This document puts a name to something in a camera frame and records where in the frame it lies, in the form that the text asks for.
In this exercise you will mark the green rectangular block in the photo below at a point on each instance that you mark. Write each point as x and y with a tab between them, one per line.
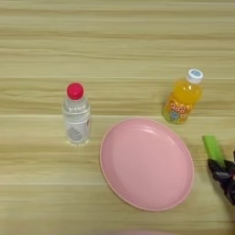
212	150

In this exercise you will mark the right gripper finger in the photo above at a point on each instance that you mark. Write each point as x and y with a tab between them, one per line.
221	177

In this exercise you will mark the clear water bottle red cap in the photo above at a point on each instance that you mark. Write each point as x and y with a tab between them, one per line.
76	122

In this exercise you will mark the orange juice bottle white cap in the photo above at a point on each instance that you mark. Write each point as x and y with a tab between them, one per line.
182	98

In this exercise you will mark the pink round plate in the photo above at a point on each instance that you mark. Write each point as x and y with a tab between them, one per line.
147	165

